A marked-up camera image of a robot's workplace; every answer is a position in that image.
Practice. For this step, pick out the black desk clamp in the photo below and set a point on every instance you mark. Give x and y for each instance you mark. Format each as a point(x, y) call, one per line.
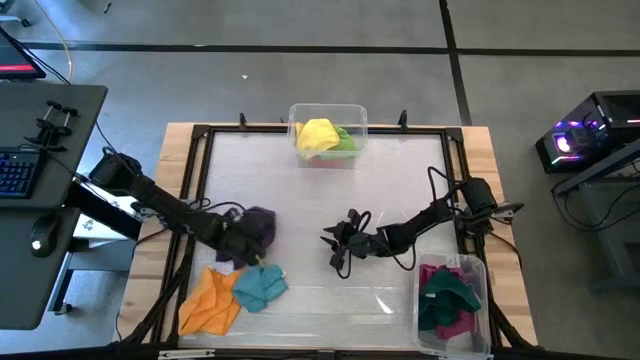
point(50, 127)

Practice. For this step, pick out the black computer case lit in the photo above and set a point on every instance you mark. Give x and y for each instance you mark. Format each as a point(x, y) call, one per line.
point(600, 130)

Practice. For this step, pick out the dark green towel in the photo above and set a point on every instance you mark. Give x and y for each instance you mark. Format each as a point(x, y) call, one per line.
point(445, 295)

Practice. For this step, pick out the teal towel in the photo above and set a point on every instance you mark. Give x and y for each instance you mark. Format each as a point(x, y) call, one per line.
point(257, 290)

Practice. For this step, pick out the purple towel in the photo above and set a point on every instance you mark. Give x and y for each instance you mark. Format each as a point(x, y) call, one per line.
point(262, 225)

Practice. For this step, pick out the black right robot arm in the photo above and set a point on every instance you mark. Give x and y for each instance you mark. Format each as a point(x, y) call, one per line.
point(425, 220)

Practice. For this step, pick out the black backlit keyboard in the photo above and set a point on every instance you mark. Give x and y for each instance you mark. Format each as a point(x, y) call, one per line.
point(17, 172)

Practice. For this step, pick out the orange towel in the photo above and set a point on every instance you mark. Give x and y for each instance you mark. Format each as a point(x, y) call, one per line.
point(210, 305)

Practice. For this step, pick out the grey metal stand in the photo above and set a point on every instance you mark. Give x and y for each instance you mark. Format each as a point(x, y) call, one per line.
point(607, 235)

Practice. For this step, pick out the white table mat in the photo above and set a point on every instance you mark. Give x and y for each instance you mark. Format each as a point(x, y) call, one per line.
point(310, 210)

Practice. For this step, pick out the large clear plastic bin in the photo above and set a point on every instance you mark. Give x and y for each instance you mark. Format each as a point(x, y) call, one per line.
point(482, 310)

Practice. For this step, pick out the yellow towel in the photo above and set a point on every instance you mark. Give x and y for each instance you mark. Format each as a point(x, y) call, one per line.
point(317, 135)

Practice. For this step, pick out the white box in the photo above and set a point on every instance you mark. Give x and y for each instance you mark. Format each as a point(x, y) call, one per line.
point(100, 227)

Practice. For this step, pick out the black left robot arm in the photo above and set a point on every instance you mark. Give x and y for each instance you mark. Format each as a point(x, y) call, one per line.
point(160, 202)

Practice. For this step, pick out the silver metal bracket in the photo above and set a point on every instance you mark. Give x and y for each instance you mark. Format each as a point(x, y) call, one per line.
point(185, 354)

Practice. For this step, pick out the wooden table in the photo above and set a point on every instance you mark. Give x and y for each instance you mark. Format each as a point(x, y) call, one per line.
point(172, 150)

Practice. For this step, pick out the black computer monitor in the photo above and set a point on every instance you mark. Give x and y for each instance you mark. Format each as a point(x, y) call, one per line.
point(15, 62)

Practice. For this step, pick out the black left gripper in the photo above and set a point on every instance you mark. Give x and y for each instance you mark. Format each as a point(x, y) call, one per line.
point(240, 242)

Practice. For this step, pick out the black metal table frame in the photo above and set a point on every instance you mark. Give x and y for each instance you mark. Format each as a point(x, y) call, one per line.
point(240, 129)

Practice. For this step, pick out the magenta towel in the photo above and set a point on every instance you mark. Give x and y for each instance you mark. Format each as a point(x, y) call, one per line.
point(452, 330)

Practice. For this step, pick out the small clear plastic bin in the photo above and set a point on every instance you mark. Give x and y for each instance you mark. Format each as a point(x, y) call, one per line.
point(325, 111)

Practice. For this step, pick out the black computer mouse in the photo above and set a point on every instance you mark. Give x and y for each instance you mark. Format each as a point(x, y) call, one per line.
point(45, 232)

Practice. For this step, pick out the black desk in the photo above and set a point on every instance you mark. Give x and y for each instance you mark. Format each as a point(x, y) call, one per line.
point(30, 110)

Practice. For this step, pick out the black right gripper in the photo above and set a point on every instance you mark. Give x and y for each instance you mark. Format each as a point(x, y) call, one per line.
point(365, 242)

